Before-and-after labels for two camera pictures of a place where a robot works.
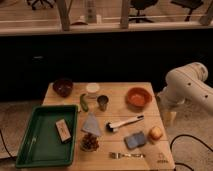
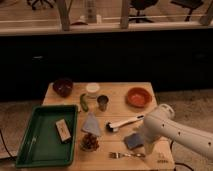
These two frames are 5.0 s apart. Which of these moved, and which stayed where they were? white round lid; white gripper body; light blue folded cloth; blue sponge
Moved: white gripper body
Stayed: white round lid; blue sponge; light blue folded cloth
